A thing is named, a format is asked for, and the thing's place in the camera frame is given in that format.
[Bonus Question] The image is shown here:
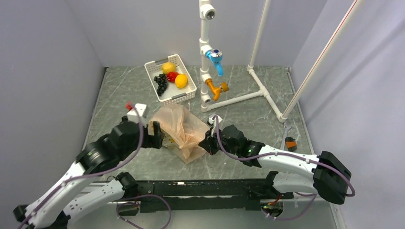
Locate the orange fake orange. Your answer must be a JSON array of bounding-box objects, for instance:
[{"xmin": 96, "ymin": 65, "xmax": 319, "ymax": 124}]
[{"xmin": 174, "ymin": 74, "xmax": 188, "ymax": 89}]

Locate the yellow fake lemon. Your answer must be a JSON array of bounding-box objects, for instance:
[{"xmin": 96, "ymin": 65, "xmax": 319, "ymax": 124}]
[{"xmin": 161, "ymin": 62, "xmax": 176, "ymax": 74}]

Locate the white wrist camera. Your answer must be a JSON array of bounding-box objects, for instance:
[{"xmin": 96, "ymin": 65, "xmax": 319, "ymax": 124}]
[
  {"xmin": 207, "ymin": 113, "xmax": 223, "ymax": 136},
  {"xmin": 126, "ymin": 102, "xmax": 148, "ymax": 126}
]

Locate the silver wrench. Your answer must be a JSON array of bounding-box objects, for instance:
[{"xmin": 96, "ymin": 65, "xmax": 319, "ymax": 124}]
[{"xmin": 280, "ymin": 120, "xmax": 292, "ymax": 150}]

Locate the white pvc pipe frame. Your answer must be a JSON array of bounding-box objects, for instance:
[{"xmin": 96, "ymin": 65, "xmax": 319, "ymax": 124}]
[{"xmin": 199, "ymin": 0, "xmax": 288, "ymax": 123}]

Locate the blue plastic faucet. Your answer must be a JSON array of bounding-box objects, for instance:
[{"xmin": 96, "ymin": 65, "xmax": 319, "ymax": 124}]
[{"xmin": 205, "ymin": 49, "xmax": 224, "ymax": 77}]

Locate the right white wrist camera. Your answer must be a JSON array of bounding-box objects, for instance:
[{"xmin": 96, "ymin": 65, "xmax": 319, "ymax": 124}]
[{"xmin": 207, "ymin": 113, "xmax": 223, "ymax": 136}]

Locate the dark fake grape bunch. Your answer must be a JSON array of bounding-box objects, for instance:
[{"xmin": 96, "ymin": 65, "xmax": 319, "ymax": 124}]
[{"xmin": 153, "ymin": 73, "xmax": 168, "ymax": 96}]

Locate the white plastic basket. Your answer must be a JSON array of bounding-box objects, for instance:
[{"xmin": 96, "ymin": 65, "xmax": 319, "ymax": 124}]
[{"xmin": 144, "ymin": 54, "xmax": 197, "ymax": 105}]

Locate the red fake pepper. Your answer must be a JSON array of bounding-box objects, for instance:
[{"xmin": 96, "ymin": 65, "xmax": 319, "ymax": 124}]
[{"xmin": 166, "ymin": 72, "xmax": 179, "ymax": 83}]

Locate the orange plastic faucet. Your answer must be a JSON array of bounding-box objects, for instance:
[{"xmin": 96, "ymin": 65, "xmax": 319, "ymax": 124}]
[{"xmin": 205, "ymin": 79, "xmax": 229, "ymax": 102}]

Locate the orange translucent plastic bag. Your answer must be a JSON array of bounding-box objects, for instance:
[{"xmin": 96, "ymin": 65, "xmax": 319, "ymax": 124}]
[{"xmin": 149, "ymin": 104, "xmax": 210, "ymax": 164}]

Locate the white diagonal pole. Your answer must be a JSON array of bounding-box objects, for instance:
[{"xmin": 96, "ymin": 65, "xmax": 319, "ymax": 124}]
[{"xmin": 278, "ymin": 0, "xmax": 363, "ymax": 121}]

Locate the small orange black block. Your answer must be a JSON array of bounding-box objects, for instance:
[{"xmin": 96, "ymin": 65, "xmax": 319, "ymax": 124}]
[{"xmin": 285, "ymin": 136, "xmax": 297, "ymax": 152}]

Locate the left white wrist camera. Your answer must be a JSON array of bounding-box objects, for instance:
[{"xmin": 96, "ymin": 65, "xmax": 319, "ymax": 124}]
[{"xmin": 126, "ymin": 102, "xmax": 148, "ymax": 126}]

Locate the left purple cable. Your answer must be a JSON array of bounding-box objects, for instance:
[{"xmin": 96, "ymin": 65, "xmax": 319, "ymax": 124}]
[{"xmin": 17, "ymin": 106, "xmax": 145, "ymax": 229}]

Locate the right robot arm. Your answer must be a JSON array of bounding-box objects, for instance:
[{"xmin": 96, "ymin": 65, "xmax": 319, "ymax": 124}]
[{"xmin": 199, "ymin": 125, "xmax": 355, "ymax": 205}]

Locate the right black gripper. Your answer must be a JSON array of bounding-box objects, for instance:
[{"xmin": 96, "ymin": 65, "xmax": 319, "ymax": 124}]
[{"xmin": 199, "ymin": 126, "xmax": 240, "ymax": 156}]

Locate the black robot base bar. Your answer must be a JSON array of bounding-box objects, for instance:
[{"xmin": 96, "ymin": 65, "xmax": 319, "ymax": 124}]
[{"xmin": 119, "ymin": 178, "xmax": 294, "ymax": 213}]

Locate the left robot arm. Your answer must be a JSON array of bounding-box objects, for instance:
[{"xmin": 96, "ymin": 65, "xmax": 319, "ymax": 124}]
[{"xmin": 13, "ymin": 117, "xmax": 163, "ymax": 229}]

